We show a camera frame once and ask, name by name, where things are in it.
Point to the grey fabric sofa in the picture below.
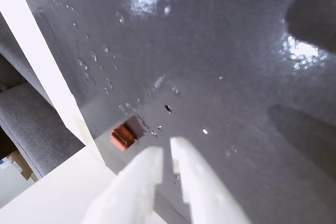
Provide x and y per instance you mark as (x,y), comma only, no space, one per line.
(31,124)

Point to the brown cardboard box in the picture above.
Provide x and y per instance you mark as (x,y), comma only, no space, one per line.
(23,167)

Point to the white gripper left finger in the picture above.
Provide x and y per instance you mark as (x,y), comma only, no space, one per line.
(136,176)

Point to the black glossy table mat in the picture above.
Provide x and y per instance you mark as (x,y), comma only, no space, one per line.
(210,64)

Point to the small red-brown cube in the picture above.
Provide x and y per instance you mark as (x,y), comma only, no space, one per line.
(121,137)

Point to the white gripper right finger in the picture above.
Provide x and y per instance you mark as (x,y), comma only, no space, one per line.
(199,182)

